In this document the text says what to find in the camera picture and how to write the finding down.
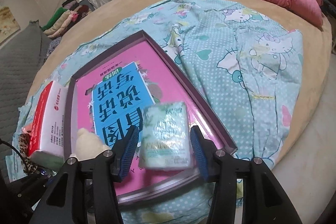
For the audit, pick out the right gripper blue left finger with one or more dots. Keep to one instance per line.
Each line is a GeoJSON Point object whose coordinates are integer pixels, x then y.
{"type": "Point", "coordinates": [124, 151]}

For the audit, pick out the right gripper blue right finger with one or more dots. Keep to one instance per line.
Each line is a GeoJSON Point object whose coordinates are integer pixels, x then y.
{"type": "Point", "coordinates": [204, 154]}

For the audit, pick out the small green tissue pack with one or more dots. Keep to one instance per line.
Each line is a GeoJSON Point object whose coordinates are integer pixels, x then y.
{"type": "Point", "coordinates": [165, 139]}

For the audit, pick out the pink coral cloth item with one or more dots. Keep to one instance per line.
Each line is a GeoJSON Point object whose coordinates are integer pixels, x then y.
{"type": "Point", "coordinates": [27, 129]}

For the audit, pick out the leopard print scrunchie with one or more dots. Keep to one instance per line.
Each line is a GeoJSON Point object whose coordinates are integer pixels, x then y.
{"type": "Point", "coordinates": [28, 165]}

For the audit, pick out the red white tissue pack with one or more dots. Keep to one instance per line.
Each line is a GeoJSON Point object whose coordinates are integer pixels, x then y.
{"type": "Point", "coordinates": [46, 146]}

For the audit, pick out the Hello Kitty blue blanket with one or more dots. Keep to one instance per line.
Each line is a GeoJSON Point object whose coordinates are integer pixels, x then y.
{"type": "Point", "coordinates": [246, 66]}

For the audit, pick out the dark floral pillow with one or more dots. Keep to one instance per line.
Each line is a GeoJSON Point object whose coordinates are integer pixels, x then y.
{"type": "Point", "coordinates": [53, 44]}

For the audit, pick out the grey quilted headboard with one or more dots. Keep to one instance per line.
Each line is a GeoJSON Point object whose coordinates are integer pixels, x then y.
{"type": "Point", "coordinates": [21, 58]}

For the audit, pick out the stack of folded clothes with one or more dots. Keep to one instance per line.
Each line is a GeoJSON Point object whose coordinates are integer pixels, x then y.
{"type": "Point", "coordinates": [65, 17]}

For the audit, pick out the round tan bed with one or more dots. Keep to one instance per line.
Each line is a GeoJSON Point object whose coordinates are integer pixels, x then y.
{"type": "Point", "coordinates": [316, 52]}

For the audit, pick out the wall picture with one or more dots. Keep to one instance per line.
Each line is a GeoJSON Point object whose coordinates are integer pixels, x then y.
{"type": "Point", "coordinates": [8, 24]}

